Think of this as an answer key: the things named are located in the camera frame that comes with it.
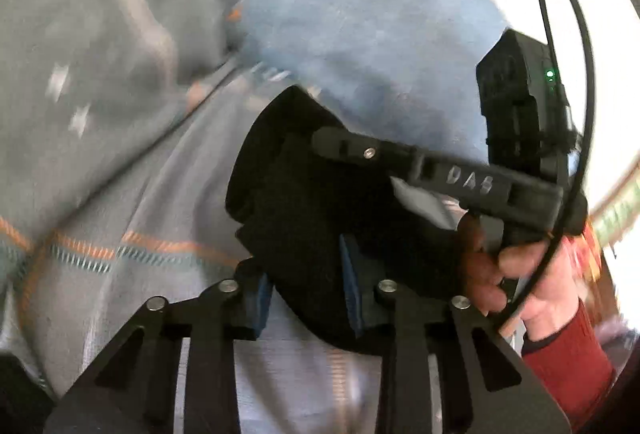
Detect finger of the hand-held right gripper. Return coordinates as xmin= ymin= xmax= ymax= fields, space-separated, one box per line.
xmin=310 ymin=126 xmax=426 ymax=177

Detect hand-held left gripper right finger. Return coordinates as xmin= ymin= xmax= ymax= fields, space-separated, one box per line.
xmin=339 ymin=234 xmax=572 ymax=434

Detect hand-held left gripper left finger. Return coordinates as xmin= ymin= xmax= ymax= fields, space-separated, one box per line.
xmin=45 ymin=260 xmax=274 ymax=434

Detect black pants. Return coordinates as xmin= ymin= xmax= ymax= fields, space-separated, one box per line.
xmin=225 ymin=85 xmax=482 ymax=356

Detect person's right forearm red sleeve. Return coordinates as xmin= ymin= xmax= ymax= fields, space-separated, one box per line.
xmin=520 ymin=298 xmax=617 ymax=432

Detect person's right hand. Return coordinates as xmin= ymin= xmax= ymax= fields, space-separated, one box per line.
xmin=459 ymin=213 xmax=582 ymax=342

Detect blue plaid pillow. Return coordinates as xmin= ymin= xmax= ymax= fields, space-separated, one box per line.
xmin=220 ymin=0 xmax=507 ymax=155

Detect grey star print quilt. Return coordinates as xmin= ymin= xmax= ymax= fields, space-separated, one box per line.
xmin=0 ymin=0 xmax=451 ymax=434

